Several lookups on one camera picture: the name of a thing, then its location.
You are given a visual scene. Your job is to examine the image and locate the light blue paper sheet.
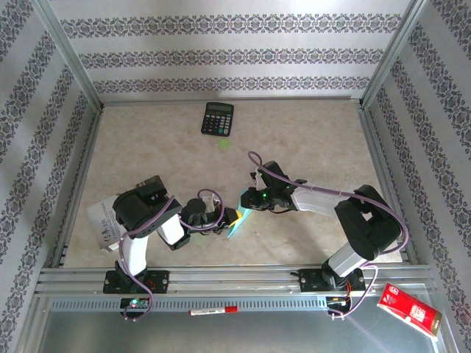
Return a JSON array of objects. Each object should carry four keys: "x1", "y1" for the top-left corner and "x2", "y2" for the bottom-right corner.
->
[{"x1": 227, "y1": 189, "x2": 255, "y2": 239}]

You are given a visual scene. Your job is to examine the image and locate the grey metal sheet panel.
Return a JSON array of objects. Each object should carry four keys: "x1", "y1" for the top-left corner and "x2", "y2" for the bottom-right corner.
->
[{"x1": 36, "y1": 310, "x2": 448, "y2": 353}]

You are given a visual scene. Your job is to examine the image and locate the black calculator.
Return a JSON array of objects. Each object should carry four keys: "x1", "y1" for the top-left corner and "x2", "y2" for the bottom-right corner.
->
[{"x1": 200, "y1": 101, "x2": 235, "y2": 138}]

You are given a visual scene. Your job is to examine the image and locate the red white marker pen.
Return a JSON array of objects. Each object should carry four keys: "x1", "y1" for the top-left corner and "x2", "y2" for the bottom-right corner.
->
[{"x1": 188, "y1": 304, "x2": 238, "y2": 316}]

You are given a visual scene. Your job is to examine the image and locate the small controller board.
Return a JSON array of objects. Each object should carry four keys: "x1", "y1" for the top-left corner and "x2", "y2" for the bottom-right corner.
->
[
  {"x1": 327, "y1": 296, "x2": 350, "y2": 313},
  {"x1": 120, "y1": 297, "x2": 150, "y2": 312}
]

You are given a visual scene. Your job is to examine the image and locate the red carton box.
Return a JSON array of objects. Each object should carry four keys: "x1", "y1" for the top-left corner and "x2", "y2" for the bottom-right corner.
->
[{"x1": 376, "y1": 282, "x2": 442, "y2": 338}]

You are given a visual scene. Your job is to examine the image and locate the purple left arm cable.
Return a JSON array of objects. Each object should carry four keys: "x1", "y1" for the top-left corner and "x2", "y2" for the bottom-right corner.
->
[{"x1": 117, "y1": 189, "x2": 225, "y2": 323}]

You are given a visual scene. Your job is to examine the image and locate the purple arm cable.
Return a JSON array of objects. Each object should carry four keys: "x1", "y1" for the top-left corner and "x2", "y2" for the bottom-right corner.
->
[
  {"x1": 117, "y1": 189, "x2": 225, "y2": 323},
  {"x1": 248, "y1": 150, "x2": 410, "y2": 321}
]

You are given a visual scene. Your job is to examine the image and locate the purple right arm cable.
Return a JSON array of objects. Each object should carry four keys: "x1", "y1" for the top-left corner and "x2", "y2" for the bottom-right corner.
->
[{"x1": 248, "y1": 150, "x2": 410, "y2": 321}]

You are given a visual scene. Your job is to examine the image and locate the aluminium mounting rail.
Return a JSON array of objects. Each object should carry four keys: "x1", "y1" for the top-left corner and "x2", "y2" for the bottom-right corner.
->
[{"x1": 35, "y1": 266, "x2": 437, "y2": 295}]

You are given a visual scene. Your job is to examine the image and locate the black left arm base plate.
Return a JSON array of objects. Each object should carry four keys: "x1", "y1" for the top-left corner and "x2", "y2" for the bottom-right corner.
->
[{"x1": 102, "y1": 269, "x2": 170, "y2": 295}]

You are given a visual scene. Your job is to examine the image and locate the grey slotted cable duct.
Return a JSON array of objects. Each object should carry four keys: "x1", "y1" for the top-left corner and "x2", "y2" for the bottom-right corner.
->
[{"x1": 47, "y1": 296, "x2": 332, "y2": 313}]

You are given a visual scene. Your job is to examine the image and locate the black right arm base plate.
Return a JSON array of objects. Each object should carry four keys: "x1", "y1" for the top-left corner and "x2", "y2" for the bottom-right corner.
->
[{"x1": 298, "y1": 268, "x2": 367, "y2": 294}]

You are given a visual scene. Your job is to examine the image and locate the aluminium back rail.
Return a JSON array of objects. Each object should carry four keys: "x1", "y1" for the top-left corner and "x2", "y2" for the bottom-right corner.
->
[{"x1": 101, "y1": 96, "x2": 364, "y2": 106}]

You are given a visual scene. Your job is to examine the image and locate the aluminium side rail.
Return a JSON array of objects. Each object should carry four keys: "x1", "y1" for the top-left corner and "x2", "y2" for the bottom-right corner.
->
[
  {"x1": 51, "y1": 106, "x2": 105, "y2": 268},
  {"x1": 358, "y1": 102, "x2": 431, "y2": 266}
]

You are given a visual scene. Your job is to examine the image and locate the aluminium frame post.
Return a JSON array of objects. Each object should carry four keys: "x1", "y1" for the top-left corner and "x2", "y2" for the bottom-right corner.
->
[
  {"x1": 361, "y1": 0, "x2": 433, "y2": 108},
  {"x1": 32, "y1": 0, "x2": 105, "y2": 111}
]

